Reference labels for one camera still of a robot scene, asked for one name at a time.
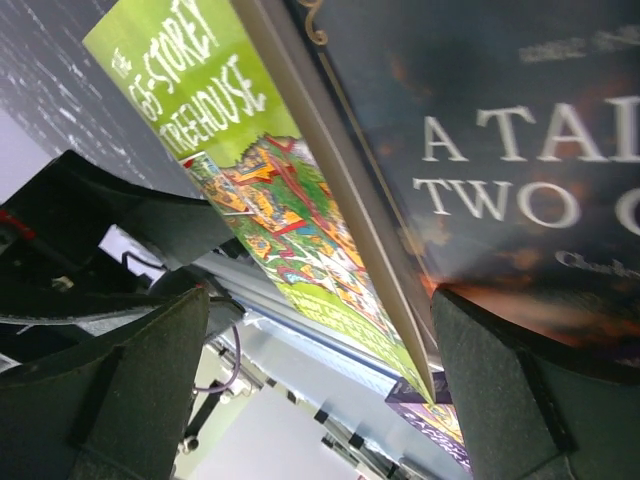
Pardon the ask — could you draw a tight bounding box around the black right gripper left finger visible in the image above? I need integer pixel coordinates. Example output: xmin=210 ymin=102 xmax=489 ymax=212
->
xmin=1 ymin=288 xmax=209 ymax=479

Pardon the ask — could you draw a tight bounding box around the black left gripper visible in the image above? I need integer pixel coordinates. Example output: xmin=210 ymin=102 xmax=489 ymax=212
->
xmin=0 ymin=149 xmax=236 ymax=371

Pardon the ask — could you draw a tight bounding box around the purple 52-storey treehouse book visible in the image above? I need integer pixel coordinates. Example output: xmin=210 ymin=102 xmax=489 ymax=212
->
xmin=385 ymin=371 xmax=472 ymax=474

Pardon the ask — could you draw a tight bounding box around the lime 65-storey treehouse book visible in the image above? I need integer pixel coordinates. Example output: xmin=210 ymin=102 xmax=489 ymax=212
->
xmin=84 ymin=0 xmax=428 ymax=393

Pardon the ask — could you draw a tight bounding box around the dark Tale of Two Cities book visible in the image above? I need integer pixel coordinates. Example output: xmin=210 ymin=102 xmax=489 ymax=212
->
xmin=285 ymin=1 xmax=639 ymax=364

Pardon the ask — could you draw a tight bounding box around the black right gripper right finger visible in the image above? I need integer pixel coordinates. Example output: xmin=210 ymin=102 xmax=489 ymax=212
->
xmin=431 ymin=289 xmax=639 ymax=479

